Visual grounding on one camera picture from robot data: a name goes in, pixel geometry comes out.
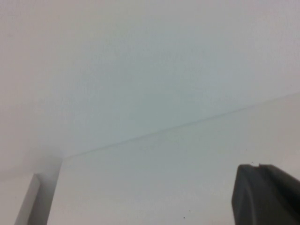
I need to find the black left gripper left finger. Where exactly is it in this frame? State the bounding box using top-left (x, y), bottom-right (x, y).
top-left (231, 164), bottom-right (282, 225)

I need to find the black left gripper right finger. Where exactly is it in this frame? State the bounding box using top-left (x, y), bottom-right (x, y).
top-left (258, 163), bottom-right (300, 225)

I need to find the white side board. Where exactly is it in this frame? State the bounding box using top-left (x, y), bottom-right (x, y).
top-left (0, 172), bottom-right (42, 225)

